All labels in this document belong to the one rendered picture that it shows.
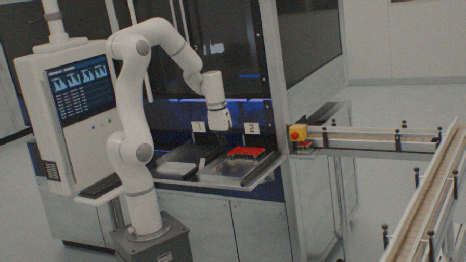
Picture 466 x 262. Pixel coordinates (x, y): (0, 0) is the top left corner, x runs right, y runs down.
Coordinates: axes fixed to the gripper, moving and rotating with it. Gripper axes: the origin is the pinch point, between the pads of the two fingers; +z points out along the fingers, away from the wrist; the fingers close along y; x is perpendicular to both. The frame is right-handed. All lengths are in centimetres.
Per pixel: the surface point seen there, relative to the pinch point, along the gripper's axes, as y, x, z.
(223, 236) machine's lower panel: 36, -40, 77
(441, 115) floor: -33, -373, 110
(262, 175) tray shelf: -10.9, -12.3, 22.2
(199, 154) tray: 38, -34, 22
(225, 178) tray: 2.7, -1.9, 19.7
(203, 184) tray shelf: 14.4, 0.5, 22.7
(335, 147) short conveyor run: -35, -49, 21
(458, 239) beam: -92, -32, 55
